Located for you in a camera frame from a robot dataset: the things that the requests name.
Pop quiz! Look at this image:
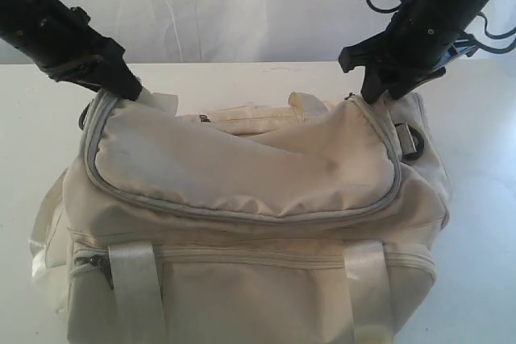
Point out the white backdrop curtain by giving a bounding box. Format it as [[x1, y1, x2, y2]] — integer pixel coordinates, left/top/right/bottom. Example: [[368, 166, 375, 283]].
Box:
[[0, 0, 516, 66]]

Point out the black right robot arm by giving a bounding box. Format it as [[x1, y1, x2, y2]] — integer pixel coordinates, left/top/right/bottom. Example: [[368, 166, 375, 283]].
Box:
[[338, 0, 515, 104]]

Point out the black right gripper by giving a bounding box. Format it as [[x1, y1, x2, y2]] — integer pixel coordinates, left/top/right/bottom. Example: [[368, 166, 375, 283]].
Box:
[[339, 13, 464, 102]]

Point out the beige canvas duffel bag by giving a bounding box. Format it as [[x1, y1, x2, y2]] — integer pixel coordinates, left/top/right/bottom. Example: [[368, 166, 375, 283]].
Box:
[[30, 91, 449, 343]]

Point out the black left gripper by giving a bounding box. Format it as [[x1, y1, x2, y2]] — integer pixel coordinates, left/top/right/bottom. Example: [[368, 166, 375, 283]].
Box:
[[1, 0, 142, 101]]

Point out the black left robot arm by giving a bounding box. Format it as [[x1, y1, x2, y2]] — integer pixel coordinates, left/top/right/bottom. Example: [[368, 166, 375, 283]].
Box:
[[1, 0, 143, 101]]

